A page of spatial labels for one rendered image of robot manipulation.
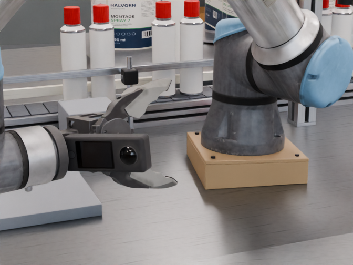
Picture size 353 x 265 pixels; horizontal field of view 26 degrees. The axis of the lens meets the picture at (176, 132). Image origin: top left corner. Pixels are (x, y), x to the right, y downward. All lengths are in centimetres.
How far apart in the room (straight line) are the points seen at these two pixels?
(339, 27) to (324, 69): 63
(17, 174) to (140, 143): 15
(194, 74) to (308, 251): 66
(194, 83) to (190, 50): 7
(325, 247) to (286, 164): 24
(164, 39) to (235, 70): 36
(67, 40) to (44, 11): 458
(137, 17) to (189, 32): 50
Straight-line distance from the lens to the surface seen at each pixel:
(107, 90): 161
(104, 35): 159
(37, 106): 163
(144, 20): 214
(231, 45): 130
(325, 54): 118
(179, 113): 164
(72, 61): 158
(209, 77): 175
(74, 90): 159
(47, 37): 619
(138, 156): 95
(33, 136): 96
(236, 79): 131
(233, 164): 129
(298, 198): 128
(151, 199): 126
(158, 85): 105
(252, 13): 113
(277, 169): 132
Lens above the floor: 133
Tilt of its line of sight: 18 degrees down
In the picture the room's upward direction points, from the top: straight up
